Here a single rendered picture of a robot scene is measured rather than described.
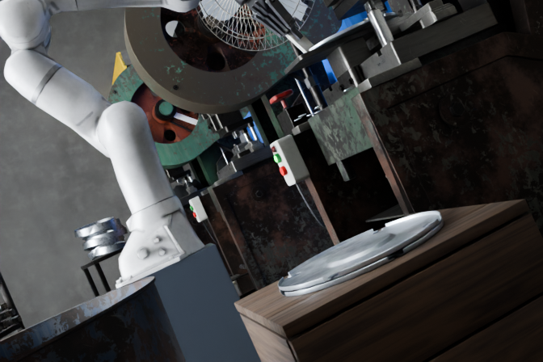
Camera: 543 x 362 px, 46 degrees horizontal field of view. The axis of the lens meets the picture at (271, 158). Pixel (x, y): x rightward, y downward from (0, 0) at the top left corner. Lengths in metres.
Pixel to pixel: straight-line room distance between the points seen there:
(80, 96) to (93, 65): 6.96
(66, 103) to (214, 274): 0.51
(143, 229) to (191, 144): 3.22
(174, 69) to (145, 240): 1.59
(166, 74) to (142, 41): 0.18
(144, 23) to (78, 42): 5.57
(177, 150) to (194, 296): 3.25
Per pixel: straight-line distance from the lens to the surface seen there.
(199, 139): 4.70
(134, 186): 1.49
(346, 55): 1.65
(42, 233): 8.11
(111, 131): 1.44
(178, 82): 2.95
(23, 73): 1.54
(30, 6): 1.51
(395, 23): 1.71
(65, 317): 0.95
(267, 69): 3.04
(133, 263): 1.49
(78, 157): 8.20
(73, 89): 1.52
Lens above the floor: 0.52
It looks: 2 degrees up
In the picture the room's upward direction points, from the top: 25 degrees counter-clockwise
